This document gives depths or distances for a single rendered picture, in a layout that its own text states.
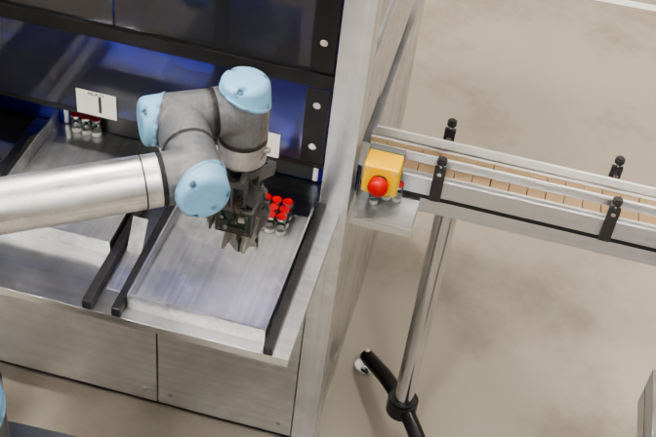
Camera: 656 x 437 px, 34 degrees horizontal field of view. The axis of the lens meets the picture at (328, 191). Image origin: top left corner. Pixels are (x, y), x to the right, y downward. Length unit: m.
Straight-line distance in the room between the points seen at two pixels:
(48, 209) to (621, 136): 2.95
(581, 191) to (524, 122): 1.81
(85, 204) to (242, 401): 1.38
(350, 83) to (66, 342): 1.16
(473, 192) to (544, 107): 1.92
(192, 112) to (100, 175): 0.18
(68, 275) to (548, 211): 0.96
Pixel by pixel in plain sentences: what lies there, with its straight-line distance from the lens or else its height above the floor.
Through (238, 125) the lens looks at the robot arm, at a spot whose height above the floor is 1.39.
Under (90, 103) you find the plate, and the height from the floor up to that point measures 1.02.
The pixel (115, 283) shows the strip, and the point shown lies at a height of 0.88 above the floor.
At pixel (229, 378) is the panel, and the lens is 2.67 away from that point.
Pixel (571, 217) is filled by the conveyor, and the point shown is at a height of 0.92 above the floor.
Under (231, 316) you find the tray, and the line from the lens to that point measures 1.97.
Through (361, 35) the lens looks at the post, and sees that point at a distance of 1.92.
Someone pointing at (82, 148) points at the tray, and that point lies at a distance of 2.32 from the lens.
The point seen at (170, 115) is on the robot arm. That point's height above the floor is 1.43.
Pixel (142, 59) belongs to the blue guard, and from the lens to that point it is 2.10.
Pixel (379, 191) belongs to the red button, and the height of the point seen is 1.00.
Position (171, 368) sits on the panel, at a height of 0.24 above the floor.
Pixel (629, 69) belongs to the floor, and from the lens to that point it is 4.47.
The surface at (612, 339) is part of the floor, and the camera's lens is 3.33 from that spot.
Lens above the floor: 2.36
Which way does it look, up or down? 42 degrees down
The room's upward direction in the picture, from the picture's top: 7 degrees clockwise
